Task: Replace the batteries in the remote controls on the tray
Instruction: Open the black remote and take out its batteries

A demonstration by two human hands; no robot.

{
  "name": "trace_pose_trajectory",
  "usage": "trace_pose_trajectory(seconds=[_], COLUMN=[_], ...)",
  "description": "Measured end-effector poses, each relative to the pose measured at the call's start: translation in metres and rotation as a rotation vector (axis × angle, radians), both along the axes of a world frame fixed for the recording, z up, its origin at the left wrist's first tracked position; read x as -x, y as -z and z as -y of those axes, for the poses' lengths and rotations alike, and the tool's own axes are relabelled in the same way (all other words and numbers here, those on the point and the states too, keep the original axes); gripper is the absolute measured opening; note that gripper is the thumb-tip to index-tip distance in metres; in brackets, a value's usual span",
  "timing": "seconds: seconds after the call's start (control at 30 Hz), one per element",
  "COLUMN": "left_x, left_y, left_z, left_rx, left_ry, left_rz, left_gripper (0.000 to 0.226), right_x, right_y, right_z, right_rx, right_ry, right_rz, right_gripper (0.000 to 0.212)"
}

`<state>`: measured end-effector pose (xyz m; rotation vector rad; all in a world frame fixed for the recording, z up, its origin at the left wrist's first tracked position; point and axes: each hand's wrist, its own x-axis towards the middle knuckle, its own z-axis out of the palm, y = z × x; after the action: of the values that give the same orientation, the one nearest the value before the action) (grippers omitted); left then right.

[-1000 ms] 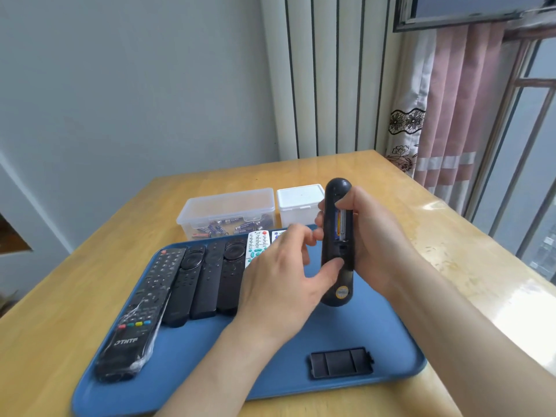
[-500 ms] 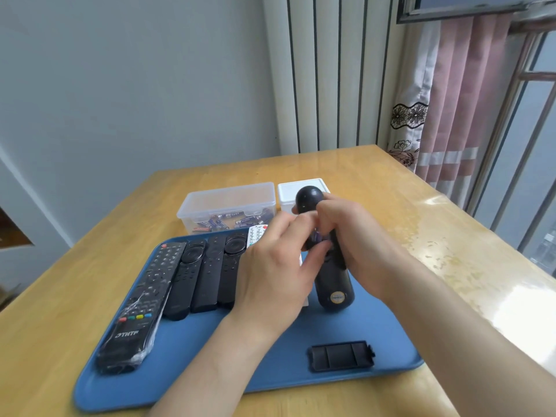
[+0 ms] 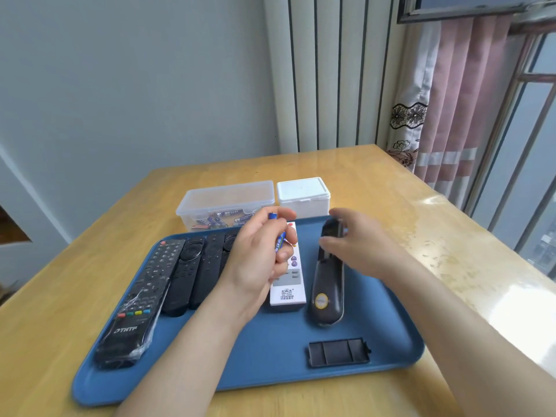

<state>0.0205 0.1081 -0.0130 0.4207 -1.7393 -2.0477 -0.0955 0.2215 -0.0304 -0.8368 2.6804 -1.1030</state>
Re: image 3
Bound blue plastic tray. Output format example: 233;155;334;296
72;216;425;408

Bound white remote control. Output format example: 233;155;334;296
269;221;308;307

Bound white flower-patterned curtain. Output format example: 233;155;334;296
386;21;442;171

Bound black remote with round pad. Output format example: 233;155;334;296
162;237;206;318

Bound black remote with ring button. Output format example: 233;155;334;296
219;232;240;279

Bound dark window sash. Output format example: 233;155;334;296
397;0;556;25

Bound white lidded box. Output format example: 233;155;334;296
276;177;332;220

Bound black battery cover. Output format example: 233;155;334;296
308;338;372;369

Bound brown window frame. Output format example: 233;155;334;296
464;21;556;267

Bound pile of blue batteries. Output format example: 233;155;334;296
191;208;257;232

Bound slim black remote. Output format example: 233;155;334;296
189;233;227;310

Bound person's right forearm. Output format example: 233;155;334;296
384;254;556;417

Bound person's left forearm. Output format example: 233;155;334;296
114;291;269;417

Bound white column radiator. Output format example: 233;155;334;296
263;0;407;155

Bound blue single battery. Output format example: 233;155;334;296
267;212;288;253

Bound plastic-wrapped black remote, coloured buttons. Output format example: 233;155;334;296
94;239;186;370

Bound clear plastic box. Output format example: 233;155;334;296
175;180;276;233

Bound pink curtain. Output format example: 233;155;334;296
413;14;517;210

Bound black remote with back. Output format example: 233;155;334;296
308;218;346;327

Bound person's right hand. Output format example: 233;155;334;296
318;207;407;283

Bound person's left hand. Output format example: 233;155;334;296
216;207;299;311

